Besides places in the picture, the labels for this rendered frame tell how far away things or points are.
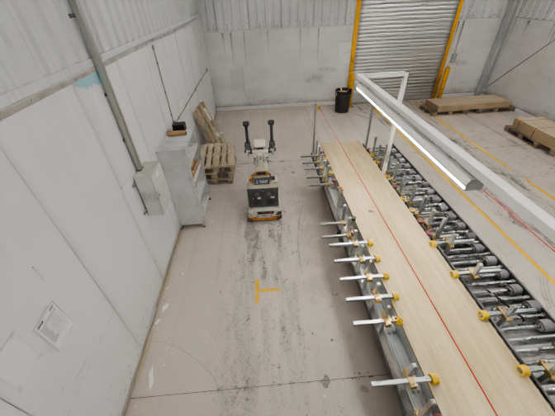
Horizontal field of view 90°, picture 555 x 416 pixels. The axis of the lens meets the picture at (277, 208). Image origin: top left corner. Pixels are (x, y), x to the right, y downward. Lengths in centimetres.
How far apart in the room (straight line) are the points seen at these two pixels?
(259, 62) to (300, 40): 146
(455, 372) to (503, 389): 33
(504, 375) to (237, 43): 984
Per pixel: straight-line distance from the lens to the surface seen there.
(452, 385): 291
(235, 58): 1045
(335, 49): 1072
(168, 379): 385
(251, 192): 487
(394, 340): 325
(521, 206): 191
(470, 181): 217
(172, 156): 458
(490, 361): 316
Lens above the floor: 338
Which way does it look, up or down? 38 degrees down
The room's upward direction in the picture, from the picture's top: 3 degrees counter-clockwise
